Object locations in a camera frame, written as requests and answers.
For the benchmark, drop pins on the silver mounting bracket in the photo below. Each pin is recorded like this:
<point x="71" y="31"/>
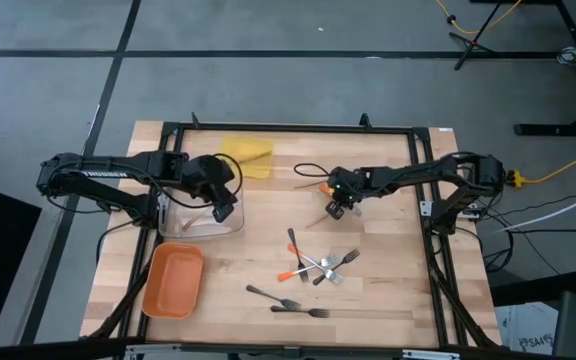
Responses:
<point x="425" y="208"/>

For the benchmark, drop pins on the black desk frame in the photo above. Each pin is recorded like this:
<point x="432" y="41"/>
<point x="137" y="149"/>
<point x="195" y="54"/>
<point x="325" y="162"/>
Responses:
<point x="558" y="130"/>

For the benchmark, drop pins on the yellow plastic bin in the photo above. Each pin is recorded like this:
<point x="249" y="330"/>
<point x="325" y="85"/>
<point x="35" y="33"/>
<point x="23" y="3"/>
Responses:
<point x="248" y="147"/>

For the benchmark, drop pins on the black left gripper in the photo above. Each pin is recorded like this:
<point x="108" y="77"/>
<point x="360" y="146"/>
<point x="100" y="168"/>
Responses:
<point x="218" y="185"/>

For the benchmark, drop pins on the clear plastic bin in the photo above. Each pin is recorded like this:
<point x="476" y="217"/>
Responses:
<point x="173" y="230"/>

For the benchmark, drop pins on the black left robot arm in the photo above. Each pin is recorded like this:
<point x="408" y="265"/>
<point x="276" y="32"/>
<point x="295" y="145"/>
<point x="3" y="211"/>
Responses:
<point x="118" y="167"/>

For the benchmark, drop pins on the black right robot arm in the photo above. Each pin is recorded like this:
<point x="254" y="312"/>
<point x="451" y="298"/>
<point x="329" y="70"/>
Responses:
<point x="418" y="175"/>

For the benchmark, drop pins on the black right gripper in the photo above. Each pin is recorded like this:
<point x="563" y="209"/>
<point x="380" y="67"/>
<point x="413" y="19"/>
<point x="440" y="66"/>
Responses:
<point x="348" y="185"/>

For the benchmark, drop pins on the white cardboard box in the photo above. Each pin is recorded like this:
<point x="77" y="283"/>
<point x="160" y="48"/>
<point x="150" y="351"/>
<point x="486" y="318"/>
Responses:
<point x="528" y="330"/>

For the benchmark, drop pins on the orange plastic bin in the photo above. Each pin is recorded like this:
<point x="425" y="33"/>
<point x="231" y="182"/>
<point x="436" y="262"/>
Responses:
<point x="173" y="280"/>

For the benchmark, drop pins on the black tripod stand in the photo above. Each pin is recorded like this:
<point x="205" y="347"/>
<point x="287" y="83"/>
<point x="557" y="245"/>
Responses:
<point x="473" y="44"/>

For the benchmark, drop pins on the black fork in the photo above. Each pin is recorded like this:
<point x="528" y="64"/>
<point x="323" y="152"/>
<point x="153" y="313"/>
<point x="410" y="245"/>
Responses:
<point x="288" y="302"/>
<point x="350" y="257"/>
<point x="298" y="257"/>
<point x="318" y="313"/>

